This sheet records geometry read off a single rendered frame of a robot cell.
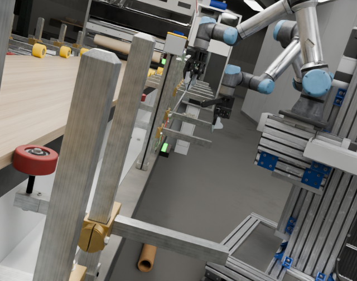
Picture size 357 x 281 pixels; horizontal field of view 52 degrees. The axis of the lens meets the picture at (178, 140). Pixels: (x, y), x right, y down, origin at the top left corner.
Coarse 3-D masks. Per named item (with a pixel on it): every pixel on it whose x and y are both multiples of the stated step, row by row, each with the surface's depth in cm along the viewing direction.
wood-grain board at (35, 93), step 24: (24, 72) 159; (48, 72) 178; (72, 72) 202; (120, 72) 281; (0, 96) 107; (24, 96) 116; (48, 96) 126; (0, 120) 86; (24, 120) 91; (48, 120) 97; (0, 144) 71; (24, 144) 75; (0, 168) 67
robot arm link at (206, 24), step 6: (204, 18) 179; (210, 18) 178; (204, 24) 179; (210, 24) 178; (198, 30) 181; (204, 30) 179; (210, 30) 178; (198, 36) 180; (204, 36) 179; (210, 36) 179
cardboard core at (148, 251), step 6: (144, 246) 212; (150, 246) 211; (144, 252) 205; (150, 252) 206; (144, 258) 199; (150, 258) 200; (138, 264) 199; (144, 264) 205; (150, 264) 204; (144, 270) 200
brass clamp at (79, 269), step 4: (76, 264) 54; (76, 268) 53; (80, 268) 53; (84, 268) 53; (72, 272) 52; (76, 272) 52; (80, 272) 52; (84, 272) 53; (72, 276) 51; (76, 276) 51; (80, 276) 52; (84, 276) 54; (72, 280) 50; (76, 280) 50; (80, 280) 51
